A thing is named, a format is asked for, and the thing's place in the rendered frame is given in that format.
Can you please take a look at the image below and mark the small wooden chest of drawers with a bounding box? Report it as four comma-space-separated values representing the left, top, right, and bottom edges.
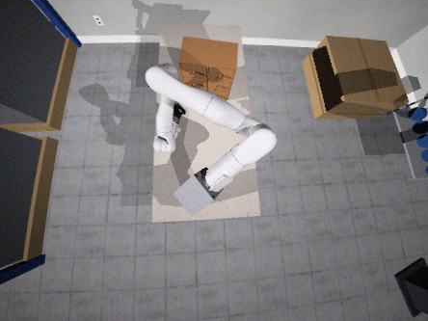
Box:
178, 37, 238, 100

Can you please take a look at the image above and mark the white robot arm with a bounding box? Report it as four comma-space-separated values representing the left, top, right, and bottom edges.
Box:
146, 63, 277, 192

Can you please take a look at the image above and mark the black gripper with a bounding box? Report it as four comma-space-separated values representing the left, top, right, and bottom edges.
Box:
174, 102, 186, 120

